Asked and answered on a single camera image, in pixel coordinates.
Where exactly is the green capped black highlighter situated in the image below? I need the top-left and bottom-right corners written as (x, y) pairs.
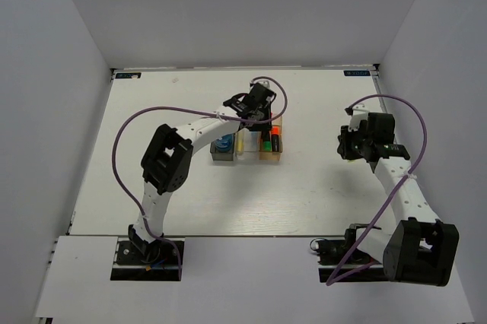
top-left (261, 131), bottom-right (272, 152)

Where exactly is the orange capped black highlighter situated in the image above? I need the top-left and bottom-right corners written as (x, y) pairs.
top-left (271, 125), bottom-right (281, 153)

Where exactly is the blue tape roll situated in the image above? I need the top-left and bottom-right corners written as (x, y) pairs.
top-left (214, 134), bottom-right (234, 153)

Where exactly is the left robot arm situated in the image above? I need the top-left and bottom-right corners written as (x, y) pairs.
top-left (128, 95), bottom-right (272, 262)

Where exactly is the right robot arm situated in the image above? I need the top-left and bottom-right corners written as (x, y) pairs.
top-left (338, 107), bottom-right (460, 287)

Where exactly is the clear plastic container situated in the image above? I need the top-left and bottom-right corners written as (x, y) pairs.
top-left (235, 129), bottom-right (260, 160)

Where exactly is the amber plastic container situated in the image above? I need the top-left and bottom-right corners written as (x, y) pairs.
top-left (259, 116), bottom-right (283, 162)

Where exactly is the dark grey plastic container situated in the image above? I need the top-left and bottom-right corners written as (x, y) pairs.
top-left (210, 134), bottom-right (235, 162)

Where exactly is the right table label sticker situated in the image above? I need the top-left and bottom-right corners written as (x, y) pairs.
top-left (343, 69), bottom-right (371, 77)

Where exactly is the table label sticker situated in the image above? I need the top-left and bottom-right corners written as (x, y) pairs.
top-left (115, 72), bottom-right (142, 79)
top-left (343, 69), bottom-right (371, 77)

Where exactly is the left table label sticker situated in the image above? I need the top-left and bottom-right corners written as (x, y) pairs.
top-left (115, 72), bottom-right (142, 79)

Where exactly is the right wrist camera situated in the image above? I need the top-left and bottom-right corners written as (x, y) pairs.
top-left (345, 103), bottom-right (369, 132)

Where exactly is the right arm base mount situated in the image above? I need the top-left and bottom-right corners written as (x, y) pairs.
top-left (310, 238), bottom-right (388, 283)

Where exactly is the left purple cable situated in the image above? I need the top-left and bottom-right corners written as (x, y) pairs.
top-left (111, 76), bottom-right (288, 279)

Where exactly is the purple cable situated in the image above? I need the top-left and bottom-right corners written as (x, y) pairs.
top-left (111, 76), bottom-right (288, 279)
top-left (326, 94), bottom-right (428, 287)

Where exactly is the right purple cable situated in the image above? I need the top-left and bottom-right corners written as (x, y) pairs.
top-left (326, 94), bottom-right (428, 287)

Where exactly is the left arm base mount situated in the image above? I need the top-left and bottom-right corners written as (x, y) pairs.
top-left (110, 240), bottom-right (180, 282)

